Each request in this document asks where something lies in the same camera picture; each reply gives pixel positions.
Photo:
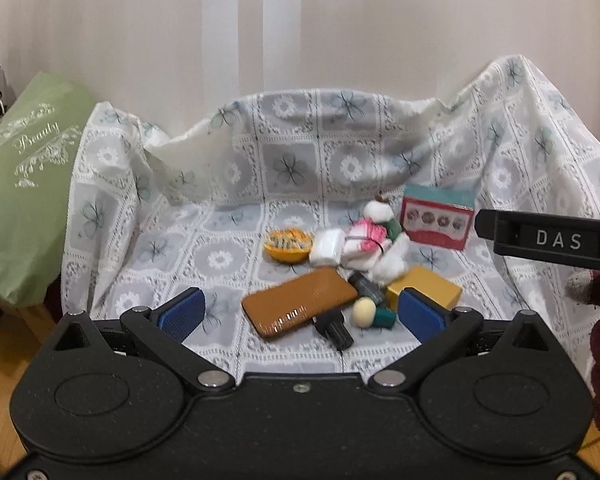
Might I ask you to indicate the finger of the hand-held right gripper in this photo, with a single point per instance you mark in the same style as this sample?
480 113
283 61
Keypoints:
510 237

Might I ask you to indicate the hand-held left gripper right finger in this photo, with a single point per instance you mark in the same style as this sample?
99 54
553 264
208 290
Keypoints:
422 316

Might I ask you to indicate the black foam-tipped cylinder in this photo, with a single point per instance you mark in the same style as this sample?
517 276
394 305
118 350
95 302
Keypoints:
335 330

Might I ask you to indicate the white floral lace cloth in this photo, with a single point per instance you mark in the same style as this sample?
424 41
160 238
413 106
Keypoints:
290 170

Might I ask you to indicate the brown wallet case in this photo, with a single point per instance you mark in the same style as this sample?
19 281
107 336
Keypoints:
300 302

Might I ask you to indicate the red and teal printed box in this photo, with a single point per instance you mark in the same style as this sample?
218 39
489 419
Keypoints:
435 220

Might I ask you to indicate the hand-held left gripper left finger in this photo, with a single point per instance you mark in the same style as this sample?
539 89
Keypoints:
182 312

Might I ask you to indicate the white fluffy plush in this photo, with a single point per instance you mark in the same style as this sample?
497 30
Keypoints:
387 265

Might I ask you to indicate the green cloth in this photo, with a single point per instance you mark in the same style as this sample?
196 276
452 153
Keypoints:
395 229

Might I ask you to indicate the white soft block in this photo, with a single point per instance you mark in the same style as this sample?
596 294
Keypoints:
327 247

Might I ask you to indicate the orange bowl toy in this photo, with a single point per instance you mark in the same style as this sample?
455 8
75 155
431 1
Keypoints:
287 246

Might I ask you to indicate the pink and white knitted cloth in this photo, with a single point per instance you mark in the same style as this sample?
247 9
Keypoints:
365 247

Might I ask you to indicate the yellow box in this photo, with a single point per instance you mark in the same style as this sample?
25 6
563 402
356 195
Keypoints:
425 282

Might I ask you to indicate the dark grey tube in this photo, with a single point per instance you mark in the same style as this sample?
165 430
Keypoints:
365 286

